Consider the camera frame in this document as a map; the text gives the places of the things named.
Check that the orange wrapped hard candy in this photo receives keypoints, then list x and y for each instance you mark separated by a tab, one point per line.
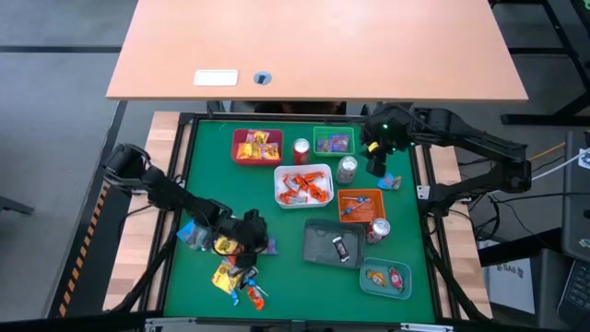
376	277

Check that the teal plastic bin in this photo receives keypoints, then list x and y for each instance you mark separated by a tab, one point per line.
382	293

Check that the white rectangular desk plate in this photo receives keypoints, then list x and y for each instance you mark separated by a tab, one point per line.
215	78

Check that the red Coca-Cola can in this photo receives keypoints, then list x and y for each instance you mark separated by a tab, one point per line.
379	229

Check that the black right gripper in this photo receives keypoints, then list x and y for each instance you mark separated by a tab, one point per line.
385	138

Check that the green plastic basket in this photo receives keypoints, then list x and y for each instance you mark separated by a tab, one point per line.
322	131

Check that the red plastic bin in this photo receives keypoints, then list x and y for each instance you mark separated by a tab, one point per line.
232	138

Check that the Hershey's chocolate bar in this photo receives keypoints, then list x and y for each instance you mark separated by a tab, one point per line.
249	276
341	249
236	271

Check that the black flat device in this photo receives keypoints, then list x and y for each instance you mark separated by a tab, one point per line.
578	207

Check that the wooden side plank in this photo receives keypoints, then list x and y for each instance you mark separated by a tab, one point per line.
443	168
124	258

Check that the black desk leg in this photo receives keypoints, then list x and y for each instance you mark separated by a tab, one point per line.
544	119
212	108

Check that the light wooden desk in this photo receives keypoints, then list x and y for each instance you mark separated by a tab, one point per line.
322	46

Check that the orange Fanta can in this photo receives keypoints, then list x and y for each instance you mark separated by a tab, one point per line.
301	154

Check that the grey round desk grommet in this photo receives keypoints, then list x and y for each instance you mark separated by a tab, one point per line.
262	78

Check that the orange Reese's candy pack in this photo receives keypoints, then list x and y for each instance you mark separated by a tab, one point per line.
313	176
256	299
302	185
319	193
232	260
290	198
290	181

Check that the orange plastic basket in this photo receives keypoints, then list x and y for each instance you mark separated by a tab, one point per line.
373	214

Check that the silver metal bracket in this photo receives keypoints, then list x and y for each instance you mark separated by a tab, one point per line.
170	323
426	327

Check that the blue lollipop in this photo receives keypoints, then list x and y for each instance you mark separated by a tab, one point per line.
346	212
362	199
235	297
252	282

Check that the red strawberry candy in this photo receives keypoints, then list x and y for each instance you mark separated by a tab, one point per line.
396	279

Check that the white plastic bin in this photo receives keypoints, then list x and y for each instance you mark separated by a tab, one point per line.
304	205

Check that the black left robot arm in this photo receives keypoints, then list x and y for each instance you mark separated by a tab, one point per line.
170	196

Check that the black keyboard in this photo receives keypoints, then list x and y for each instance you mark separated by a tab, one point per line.
576	295

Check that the blue Haribo candy pack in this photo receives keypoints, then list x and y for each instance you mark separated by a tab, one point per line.
341	143
323	145
392	182
189	235

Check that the white cardboard box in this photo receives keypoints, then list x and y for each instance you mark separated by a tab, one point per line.
507	286

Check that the black chair leg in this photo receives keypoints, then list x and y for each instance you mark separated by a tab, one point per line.
14	205

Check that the silver diet soda can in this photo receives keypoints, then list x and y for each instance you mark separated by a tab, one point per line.
346	170

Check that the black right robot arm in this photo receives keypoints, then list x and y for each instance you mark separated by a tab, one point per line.
484	147

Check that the grey translucent plastic bin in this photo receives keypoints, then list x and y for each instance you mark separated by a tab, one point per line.
318	244

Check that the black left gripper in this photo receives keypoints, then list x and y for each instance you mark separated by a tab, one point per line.
251	233

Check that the hazard-striped black strip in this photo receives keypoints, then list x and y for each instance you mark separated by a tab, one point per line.
78	276

